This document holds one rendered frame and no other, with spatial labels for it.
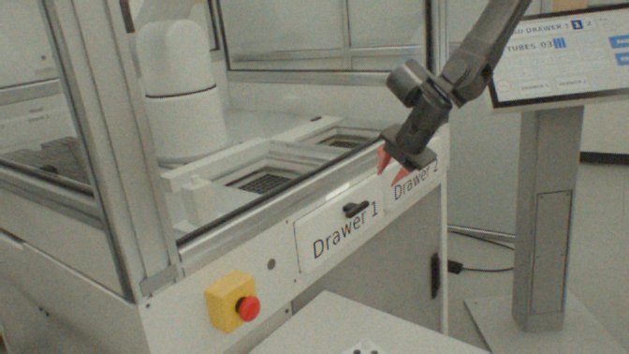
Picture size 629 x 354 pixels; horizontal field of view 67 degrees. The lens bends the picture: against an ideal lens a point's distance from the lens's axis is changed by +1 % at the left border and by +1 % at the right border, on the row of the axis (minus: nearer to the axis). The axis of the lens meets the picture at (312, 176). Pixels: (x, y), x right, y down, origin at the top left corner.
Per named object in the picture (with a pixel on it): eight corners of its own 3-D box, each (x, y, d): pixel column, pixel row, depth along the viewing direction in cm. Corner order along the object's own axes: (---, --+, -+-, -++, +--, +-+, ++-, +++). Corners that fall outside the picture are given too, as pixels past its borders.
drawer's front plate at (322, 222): (384, 216, 112) (381, 173, 108) (306, 274, 92) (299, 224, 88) (377, 215, 113) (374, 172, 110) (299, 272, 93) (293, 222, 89)
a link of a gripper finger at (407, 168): (382, 164, 98) (403, 130, 92) (409, 186, 96) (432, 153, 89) (364, 175, 93) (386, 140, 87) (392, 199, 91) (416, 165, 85)
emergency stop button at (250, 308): (265, 315, 76) (261, 293, 74) (246, 329, 73) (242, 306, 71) (252, 308, 77) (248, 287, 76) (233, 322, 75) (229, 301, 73)
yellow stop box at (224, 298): (263, 313, 79) (256, 275, 76) (230, 337, 74) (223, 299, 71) (242, 303, 82) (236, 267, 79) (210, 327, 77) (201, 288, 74)
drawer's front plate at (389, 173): (442, 173, 134) (441, 136, 131) (389, 213, 114) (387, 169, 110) (436, 172, 135) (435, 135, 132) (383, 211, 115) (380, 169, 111)
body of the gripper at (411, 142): (392, 129, 93) (410, 99, 88) (433, 162, 90) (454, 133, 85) (375, 139, 88) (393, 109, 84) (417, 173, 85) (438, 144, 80)
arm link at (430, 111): (440, 107, 77) (461, 104, 81) (415, 81, 81) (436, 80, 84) (419, 138, 82) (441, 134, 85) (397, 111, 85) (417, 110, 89)
